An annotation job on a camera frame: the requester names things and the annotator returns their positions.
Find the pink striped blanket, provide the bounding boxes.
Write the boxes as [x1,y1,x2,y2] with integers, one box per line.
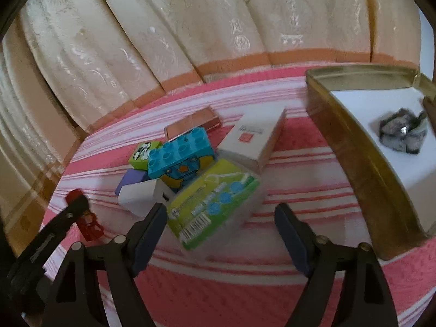
[39,63,436,327]

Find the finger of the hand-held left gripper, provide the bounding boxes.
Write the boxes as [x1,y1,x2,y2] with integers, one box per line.
[20,196,91,273]

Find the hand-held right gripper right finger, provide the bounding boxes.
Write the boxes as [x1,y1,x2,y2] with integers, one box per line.
[274,203,400,327]

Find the white box with red label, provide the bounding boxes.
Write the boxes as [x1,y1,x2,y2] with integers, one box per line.
[216,109,287,176]

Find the gold metal tin tray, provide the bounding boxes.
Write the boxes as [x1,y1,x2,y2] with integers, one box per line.
[305,66,436,261]

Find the small red box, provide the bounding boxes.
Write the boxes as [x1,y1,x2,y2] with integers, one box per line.
[66,189,104,244]

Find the clear box with green label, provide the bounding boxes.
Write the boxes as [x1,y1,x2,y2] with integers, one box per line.
[166,158,264,251]

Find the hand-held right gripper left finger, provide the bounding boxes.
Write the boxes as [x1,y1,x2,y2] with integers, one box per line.
[43,202,168,327]

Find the purple block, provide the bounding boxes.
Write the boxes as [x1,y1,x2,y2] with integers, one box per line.
[115,168,147,196]

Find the green printed toy block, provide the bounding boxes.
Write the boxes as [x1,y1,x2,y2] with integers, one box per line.
[128,140,164,171]

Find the white charger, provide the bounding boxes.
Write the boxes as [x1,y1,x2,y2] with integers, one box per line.
[117,178,176,218]

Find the grey patterned pouch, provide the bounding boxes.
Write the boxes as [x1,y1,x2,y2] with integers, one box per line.
[378,108,429,155]

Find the cream floral curtain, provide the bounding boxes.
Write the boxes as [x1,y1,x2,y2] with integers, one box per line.
[0,0,423,246]

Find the blue toy brick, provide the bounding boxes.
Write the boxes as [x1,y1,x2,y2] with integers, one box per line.
[147,128,217,179]

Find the copper pink box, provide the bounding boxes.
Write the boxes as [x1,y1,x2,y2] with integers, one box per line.
[164,106,222,142]

